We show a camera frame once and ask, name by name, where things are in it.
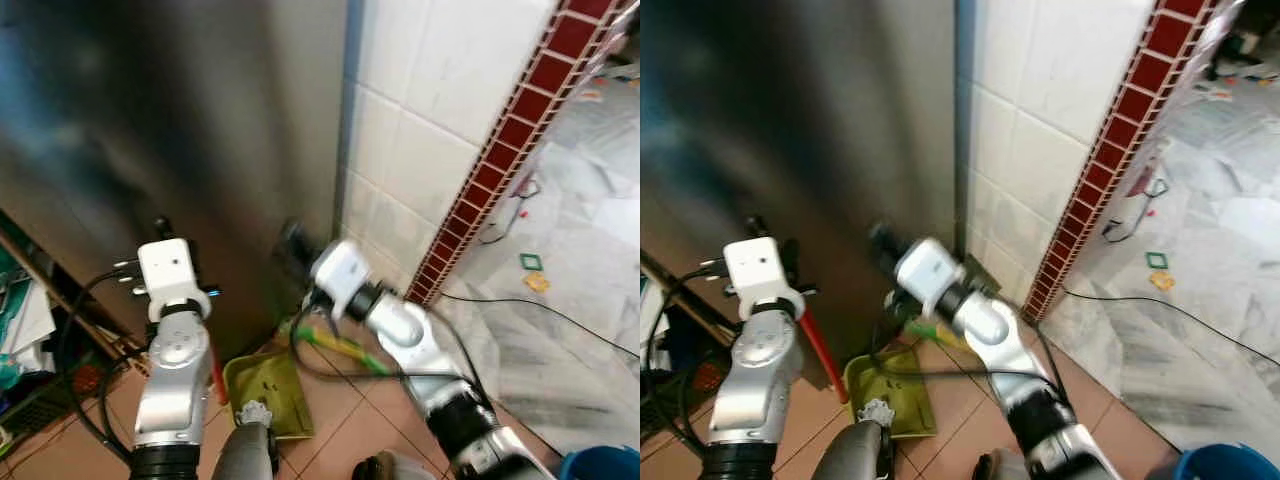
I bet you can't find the grey robot leg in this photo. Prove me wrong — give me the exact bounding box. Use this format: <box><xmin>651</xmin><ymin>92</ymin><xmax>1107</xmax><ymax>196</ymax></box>
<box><xmin>811</xmin><ymin>397</ymin><xmax>897</xmax><ymax>480</ymax></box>
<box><xmin>211</xmin><ymin>397</ymin><xmax>280</xmax><ymax>480</ymax></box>

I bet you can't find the grey steel fridge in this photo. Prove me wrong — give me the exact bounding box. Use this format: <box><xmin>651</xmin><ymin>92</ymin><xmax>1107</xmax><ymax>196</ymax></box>
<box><xmin>0</xmin><ymin>0</ymin><xmax>350</xmax><ymax>367</ymax></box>
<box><xmin>640</xmin><ymin>0</ymin><xmax>963</xmax><ymax>363</ymax></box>

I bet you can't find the blue plastic bucket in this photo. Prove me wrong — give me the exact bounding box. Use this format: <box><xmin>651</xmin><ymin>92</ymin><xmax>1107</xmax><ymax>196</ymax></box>
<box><xmin>1172</xmin><ymin>445</ymin><xmax>1280</xmax><ymax>480</ymax></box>
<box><xmin>558</xmin><ymin>445</ymin><xmax>641</xmax><ymax>480</ymax></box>

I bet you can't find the green plastic dustpan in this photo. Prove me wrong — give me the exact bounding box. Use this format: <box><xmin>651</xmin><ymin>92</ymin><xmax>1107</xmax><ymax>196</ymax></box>
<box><xmin>843</xmin><ymin>344</ymin><xmax>940</xmax><ymax>440</ymax></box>
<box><xmin>222</xmin><ymin>349</ymin><xmax>315</xmax><ymax>442</ymax></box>

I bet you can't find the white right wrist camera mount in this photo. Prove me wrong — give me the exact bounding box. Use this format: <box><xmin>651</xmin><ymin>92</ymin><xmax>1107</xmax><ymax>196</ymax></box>
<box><xmin>893</xmin><ymin>237</ymin><xmax>967</xmax><ymax>313</ymax></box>
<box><xmin>309</xmin><ymin>239</ymin><xmax>377</xmax><ymax>320</ymax></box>

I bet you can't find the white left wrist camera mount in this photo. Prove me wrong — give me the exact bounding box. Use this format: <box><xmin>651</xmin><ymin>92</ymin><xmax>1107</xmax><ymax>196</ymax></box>
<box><xmin>136</xmin><ymin>238</ymin><xmax>213</xmax><ymax>323</ymax></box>
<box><xmin>722</xmin><ymin>236</ymin><xmax>804</xmax><ymax>323</ymax></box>

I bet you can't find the black floor cable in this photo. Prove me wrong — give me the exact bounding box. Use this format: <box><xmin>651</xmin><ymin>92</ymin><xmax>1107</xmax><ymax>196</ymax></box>
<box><xmin>440</xmin><ymin>289</ymin><xmax>641</xmax><ymax>360</ymax></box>
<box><xmin>1062</xmin><ymin>287</ymin><xmax>1280</xmax><ymax>369</ymax></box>

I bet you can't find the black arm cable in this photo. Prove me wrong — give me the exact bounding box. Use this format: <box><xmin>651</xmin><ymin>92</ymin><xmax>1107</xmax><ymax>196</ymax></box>
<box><xmin>882</xmin><ymin>296</ymin><xmax>1046</xmax><ymax>383</ymax></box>
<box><xmin>645</xmin><ymin>258</ymin><xmax>743</xmax><ymax>463</ymax></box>
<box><xmin>289</xmin><ymin>298</ymin><xmax>473</xmax><ymax>384</ymax></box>
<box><xmin>54</xmin><ymin>261</ymin><xmax>151</xmax><ymax>468</ymax></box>

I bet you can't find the thin black wall cable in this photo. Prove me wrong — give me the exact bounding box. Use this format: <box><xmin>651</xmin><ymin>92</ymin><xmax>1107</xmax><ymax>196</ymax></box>
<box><xmin>1099</xmin><ymin>177</ymin><xmax>1170</xmax><ymax>244</ymax></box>
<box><xmin>477</xmin><ymin>177</ymin><xmax>542</xmax><ymax>247</ymax></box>

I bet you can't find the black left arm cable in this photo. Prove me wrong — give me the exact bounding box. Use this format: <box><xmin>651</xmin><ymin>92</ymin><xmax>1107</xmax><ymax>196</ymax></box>
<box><xmin>54</xmin><ymin>261</ymin><xmax>151</xmax><ymax>468</ymax></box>
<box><xmin>645</xmin><ymin>258</ymin><xmax>743</xmax><ymax>463</ymax></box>

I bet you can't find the red broom handle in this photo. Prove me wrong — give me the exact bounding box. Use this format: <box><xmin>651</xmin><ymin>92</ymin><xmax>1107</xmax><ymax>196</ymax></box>
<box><xmin>207</xmin><ymin>340</ymin><xmax>230</xmax><ymax>407</ymax></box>
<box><xmin>797</xmin><ymin>304</ymin><xmax>850</xmax><ymax>405</ymax></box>

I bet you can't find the green yellow stick handle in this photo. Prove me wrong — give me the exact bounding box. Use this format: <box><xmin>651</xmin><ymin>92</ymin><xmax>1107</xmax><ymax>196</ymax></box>
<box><xmin>284</xmin><ymin>317</ymin><xmax>392</xmax><ymax>379</ymax></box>
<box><xmin>904</xmin><ymin>317</ymin><xmax>972</xmax><ymax>352</ymax></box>

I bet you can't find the white paper sheet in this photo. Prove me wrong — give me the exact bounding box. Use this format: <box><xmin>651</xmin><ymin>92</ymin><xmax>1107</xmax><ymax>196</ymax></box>
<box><xmin>0</xmin><ymin>278</ymin><xmax>58</xmax><ymax>353</ymax></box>

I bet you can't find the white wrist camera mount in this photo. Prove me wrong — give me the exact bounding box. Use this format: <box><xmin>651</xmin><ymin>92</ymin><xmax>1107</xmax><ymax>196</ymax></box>
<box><xmin>722</xmin><ymin>236</ymin><xmax>804</xmax><ymax>323</ymax></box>
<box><xmin>893</xmin><ymin>237</ymin><xmax>967</xmax><ymax>313</ymax></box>
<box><xmin>309</xmin><ymin>239</ymin><xmax>377</xmax><ymax>320</ymax></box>
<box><xmin>136</xmin><ymin>238</ymin><xmax>213</xmax><ymax>323</ymax></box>

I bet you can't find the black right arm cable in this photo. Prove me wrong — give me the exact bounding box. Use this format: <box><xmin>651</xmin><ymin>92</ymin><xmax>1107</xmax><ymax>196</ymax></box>
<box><xmin>289</xmin><ymin>298</ymin><xmax>473</xmax><ymax>384</ymax></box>
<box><xmin>882</xmin><ymin>296</ymin><xmax>1046</xmax><ymax>383</ymax></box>

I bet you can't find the dark robot foot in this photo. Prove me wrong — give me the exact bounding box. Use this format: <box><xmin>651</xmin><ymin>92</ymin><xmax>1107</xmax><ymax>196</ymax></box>
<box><xmin>349</xmin><ymin>451</ymin><xmax>442</xmax><ymax>480</ymax></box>
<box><xmin>974</xmin><ymin>449</ymin><xmax>1032</xmax><ymax>480</ymax></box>

